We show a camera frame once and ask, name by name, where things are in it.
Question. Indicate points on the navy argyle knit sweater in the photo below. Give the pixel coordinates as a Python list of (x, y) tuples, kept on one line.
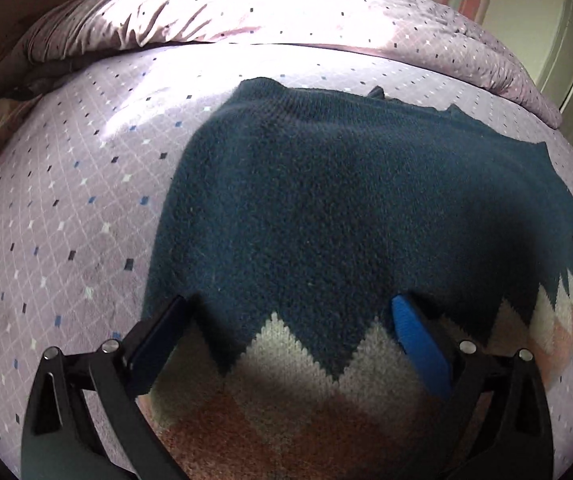
[(316, 200)]

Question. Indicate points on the purple dotted bed sheet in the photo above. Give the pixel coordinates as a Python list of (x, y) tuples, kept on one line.
[(66, 210)]

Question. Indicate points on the purple dotted quilt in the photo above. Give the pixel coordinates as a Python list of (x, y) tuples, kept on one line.
[(266, 0)]

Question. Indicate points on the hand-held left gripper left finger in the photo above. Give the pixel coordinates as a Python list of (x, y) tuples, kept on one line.
[(159, 340)]

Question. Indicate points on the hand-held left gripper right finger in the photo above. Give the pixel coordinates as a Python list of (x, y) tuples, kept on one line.
[(419, 345)]

